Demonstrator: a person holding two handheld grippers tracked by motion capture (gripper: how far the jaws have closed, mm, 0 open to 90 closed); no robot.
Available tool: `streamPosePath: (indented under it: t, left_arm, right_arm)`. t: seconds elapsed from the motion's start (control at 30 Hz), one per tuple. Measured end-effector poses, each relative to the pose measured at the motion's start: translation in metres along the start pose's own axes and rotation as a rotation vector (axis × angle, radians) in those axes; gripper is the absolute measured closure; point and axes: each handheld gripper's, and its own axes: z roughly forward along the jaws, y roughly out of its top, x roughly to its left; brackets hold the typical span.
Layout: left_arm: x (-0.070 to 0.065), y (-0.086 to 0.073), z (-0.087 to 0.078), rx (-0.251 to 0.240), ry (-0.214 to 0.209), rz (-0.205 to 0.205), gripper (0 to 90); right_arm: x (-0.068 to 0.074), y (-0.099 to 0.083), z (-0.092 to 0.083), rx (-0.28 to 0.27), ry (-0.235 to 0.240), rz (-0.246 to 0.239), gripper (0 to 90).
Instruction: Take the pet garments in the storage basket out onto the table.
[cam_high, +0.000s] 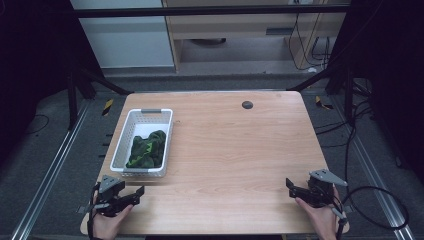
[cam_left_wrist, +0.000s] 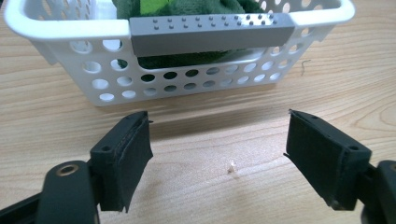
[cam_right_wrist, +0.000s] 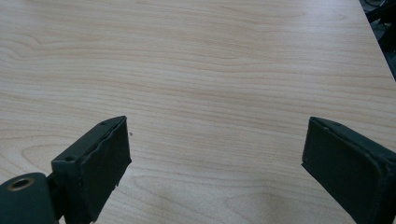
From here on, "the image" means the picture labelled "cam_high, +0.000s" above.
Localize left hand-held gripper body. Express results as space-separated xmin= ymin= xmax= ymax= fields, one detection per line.
xmin=77 ymin=174 xmax=126 ymax=218

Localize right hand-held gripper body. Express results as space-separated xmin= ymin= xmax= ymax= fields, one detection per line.
xmin=305 ymin=168 xmax=348 ymax=209

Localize green cloth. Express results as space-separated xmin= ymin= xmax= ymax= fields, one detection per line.
xmin=125 ymin=129 xmax=167 ymax=169

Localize white plastic basket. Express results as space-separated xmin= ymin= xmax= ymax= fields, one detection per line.
xmin=109 ymin=108 xmax=174 ymax=178

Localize person's right hand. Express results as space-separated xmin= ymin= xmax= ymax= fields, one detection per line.
xmin=294 ymin=187 xmax=340 ymax=240

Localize person's left hand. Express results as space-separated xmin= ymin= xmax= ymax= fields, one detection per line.
xmin=92 ymin=195 xmax=134 ymax=240

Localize yellow black striped tape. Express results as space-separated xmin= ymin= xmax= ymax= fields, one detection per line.
xmin=315 ymin=95 xmax=334 ymax=111
xmin=101 ymin=98 xmax=115 ymax=117

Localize black metal stand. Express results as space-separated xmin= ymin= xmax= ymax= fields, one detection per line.
xmin=65 ymin=61 xmax=135 ymax=132
xmin=285 ymin=61 xmax=355 ymax=125

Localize white cabinet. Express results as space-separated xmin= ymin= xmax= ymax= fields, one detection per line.
xmin=69 ymin=0 xmax=176 ymax=70

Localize light wooden desk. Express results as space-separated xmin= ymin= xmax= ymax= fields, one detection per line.
xmin=161 ymin=0 xmax=348 ymax=73

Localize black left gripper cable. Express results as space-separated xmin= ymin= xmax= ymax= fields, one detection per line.
xmin=86 ymin=182 xmax=102 ymax=240

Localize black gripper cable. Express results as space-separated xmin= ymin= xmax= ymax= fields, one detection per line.
xmin=86 ymin=182 xmax=102 ymax=240
xmin=331 ymin=185 xmax=410 ymax=240

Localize aluminium floor rail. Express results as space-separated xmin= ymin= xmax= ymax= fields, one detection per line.
xmin=9 ymin=101 xmax=92 ymax=240
xmin=331 ymin=96 xmax=416 ymax=240

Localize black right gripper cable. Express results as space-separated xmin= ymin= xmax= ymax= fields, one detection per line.
xmin=331 ymin=185 xmax=410 ymax=240

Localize black floor cables bundle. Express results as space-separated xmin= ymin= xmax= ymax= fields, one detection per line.
xmin=314 ymin=78 xmax=376 ymax=149

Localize black floor cable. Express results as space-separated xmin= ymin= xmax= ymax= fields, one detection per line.
xmin=25 ymin=114 xmax=51 ymax=136

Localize black hanging cables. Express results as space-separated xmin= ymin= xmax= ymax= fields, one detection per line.
xmin=287 ymin=12 xmax=332 ymax=72

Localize black horizontal frame bar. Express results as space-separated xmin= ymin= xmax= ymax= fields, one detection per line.
xmin=70 ymin=3 xmax=352 ymax=19

